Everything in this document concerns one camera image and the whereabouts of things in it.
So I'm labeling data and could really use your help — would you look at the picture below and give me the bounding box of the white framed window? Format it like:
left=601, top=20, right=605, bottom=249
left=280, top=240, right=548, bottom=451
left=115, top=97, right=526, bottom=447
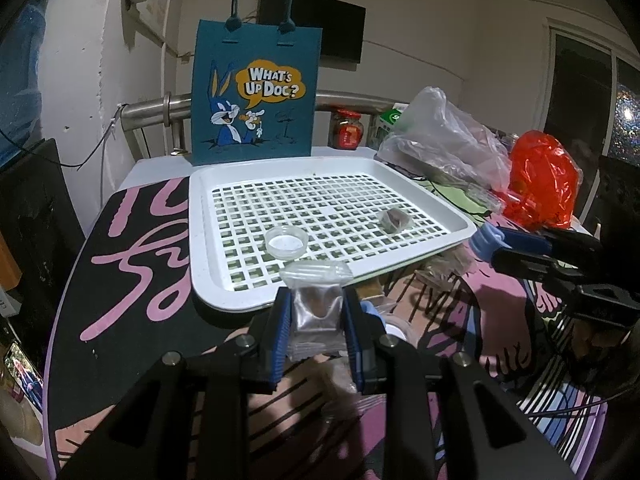
left=544, top=16, right=640, bottom=162

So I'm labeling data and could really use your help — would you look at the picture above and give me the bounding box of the clear round lid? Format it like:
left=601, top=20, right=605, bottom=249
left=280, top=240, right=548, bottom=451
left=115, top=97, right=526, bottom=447
left=264, top=226, right=309, bottom=261

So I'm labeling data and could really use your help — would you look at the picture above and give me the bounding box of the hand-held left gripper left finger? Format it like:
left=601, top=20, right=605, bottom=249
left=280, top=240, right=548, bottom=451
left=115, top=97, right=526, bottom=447
left=55, top=287, right=296, bottom=480

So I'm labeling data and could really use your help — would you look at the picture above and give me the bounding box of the black wall television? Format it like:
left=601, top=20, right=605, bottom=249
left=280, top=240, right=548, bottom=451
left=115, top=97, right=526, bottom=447
left=257, top=0, right=366, bottom=64

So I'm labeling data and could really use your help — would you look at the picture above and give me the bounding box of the red lidded sauce jar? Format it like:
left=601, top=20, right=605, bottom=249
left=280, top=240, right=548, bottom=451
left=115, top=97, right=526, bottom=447
left=327, top=108, right=364, bottom=151

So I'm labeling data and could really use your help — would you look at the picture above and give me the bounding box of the white perforated plastic tray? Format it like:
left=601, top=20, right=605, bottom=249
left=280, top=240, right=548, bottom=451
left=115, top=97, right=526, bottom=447
left=188, top=157, right=477, bottom=314

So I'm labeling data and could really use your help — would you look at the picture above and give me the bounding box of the black water dispenser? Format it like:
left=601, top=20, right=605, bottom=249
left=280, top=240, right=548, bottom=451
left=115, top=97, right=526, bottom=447
left=0, top=137, right=87, bottom=322

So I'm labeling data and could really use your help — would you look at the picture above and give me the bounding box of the smartphone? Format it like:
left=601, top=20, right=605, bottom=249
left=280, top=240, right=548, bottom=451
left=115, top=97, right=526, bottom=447
left=2, top=341, right=44, bottom=414

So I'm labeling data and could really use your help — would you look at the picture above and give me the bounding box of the clear brown snack packet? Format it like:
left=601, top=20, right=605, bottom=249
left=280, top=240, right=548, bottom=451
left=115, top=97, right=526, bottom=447
left=300, top=359, right=387, bottom=422
left=414, top=254, right=472, bottom=287
left=377, top=208, right=412, bottom=234
left=279, top=261, right=354, bottom=361

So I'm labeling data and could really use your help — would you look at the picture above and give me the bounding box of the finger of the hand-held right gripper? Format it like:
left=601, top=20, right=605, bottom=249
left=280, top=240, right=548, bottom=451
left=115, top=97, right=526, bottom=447
left=491, top=247, right=583, bottom=288
left=471, top=223, right=603, bottom=262

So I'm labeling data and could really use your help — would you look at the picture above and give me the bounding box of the green white carton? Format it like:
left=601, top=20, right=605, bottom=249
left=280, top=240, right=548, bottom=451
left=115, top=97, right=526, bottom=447
left=369, top=102, right=412, bottom=150

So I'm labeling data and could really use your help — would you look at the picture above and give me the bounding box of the thin dark wall cable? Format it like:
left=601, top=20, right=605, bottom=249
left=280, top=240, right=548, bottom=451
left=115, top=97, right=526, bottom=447
left=0, top=102, right=126, bottom=171

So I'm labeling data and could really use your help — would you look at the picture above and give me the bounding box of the blue water jug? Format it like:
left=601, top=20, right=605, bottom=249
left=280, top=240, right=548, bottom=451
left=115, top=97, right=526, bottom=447
left=0, top=0, right=49, bottom=161

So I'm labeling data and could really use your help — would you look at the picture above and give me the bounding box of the clear plastic container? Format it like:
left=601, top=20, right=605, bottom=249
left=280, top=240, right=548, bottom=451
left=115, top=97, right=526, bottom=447
left=466, top=184, right=502, bottom=212

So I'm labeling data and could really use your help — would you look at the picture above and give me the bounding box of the red plastic bag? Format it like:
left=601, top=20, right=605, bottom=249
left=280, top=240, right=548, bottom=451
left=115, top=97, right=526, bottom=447
left=502, top=130, right=584, bottom=227

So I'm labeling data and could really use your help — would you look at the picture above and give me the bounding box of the blue cartoon rabbit tote bag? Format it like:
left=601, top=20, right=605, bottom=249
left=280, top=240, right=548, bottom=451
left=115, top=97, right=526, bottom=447
left=191, top=0, right=321, bottom=167

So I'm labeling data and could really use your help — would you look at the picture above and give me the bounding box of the steel tube railing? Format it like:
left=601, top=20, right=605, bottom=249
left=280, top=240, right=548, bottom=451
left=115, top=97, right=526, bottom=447
left=121, top=90, right=401, bottom=161

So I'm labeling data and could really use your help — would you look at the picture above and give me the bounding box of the white wall bracket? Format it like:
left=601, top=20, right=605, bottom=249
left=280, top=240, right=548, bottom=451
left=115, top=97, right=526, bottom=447
left=120, top=0, right=154, bottom=47

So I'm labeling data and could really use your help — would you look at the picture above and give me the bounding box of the brown cardboard box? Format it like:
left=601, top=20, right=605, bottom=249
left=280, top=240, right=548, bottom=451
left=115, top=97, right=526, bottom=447
left=0, top=239, right=24, bottom=317

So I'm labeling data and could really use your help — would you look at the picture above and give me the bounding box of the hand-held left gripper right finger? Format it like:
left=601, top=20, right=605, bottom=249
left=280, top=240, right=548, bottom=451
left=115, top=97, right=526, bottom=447
left=342, top=289, right=576, bottom=480

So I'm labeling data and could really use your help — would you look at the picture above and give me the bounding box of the white round lid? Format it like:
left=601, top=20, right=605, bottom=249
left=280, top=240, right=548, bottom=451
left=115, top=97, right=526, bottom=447
left=384, top=317, right=417, bottom=347

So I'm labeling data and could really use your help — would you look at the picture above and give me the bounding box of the clear plastic bag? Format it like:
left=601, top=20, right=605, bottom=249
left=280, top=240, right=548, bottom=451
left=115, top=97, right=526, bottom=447
left=377, top=86, right=512, bottom=194

